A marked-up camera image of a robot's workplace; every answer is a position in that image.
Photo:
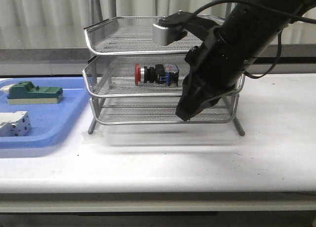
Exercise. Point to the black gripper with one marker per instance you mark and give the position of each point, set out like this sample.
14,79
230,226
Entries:
212,73

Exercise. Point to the red emergency stop button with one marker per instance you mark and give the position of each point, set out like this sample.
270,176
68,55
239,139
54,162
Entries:
167,74

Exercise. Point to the silver mesh tray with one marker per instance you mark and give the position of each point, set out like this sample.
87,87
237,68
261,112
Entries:
132,35
113,76
157,110

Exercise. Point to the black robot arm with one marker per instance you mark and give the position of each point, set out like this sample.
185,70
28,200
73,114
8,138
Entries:
249,30

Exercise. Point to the silver mesh bottom tray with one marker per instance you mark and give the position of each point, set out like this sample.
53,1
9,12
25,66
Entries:
157,110

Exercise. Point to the silver mesh top tray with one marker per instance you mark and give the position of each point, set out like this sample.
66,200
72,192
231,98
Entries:
132,35

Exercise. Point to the white circuit breaker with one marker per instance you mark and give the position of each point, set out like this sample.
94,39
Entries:
14,124

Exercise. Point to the grey metal rack frame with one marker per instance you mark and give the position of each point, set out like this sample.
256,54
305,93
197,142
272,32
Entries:
95,12

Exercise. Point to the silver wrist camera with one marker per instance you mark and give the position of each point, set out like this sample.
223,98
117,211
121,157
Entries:
166,29

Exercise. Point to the green and beige switch block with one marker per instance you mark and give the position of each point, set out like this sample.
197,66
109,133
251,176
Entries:
25,92

